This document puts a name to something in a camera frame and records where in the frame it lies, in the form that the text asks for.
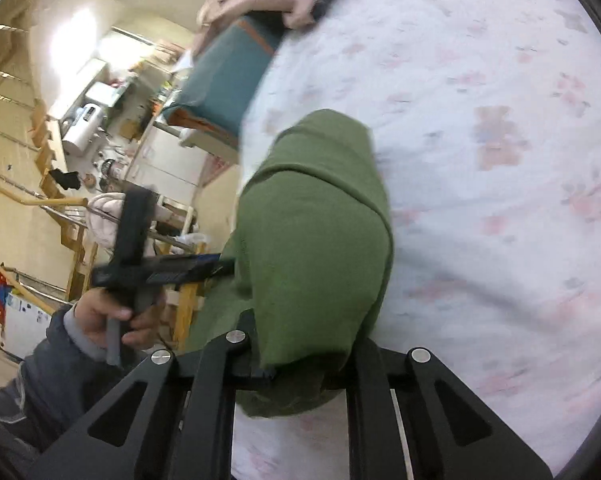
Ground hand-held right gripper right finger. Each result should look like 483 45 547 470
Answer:
345 337 554 480

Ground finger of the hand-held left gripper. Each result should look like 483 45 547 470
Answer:
153 253 236 269
148 267 234 285

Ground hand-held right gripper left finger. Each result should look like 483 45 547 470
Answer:
28 310 277 480

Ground green pants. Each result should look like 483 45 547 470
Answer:
185 108 395 419

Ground person's left forearm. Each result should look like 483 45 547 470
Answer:
16 304 134 458

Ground person's left hand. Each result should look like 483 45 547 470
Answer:
72 287 167 349

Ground pale pink robe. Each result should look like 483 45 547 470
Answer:
87 191 131 252

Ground metal cooking pot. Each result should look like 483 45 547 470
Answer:
97 158 127 182

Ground white kitchen base cabinets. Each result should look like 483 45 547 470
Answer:
129 124 217 192

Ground black cloth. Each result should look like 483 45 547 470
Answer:
49 167 84 192

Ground red patterned rug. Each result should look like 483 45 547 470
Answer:
199 154 242 189

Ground wooden staircase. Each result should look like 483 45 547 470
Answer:
0 19 102 302

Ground white water heater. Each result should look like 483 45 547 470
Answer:
61 102 106 157

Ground white storage box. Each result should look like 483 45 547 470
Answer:
0 289 54 362

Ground red and blue toy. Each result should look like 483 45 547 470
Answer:
0 266 12 327

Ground range hood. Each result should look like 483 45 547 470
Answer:
84 82 127 109

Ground white floral bed sheet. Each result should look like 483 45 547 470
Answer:
229 0 601 480

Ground white wall cabinet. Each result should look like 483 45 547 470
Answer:
47 57 112 121

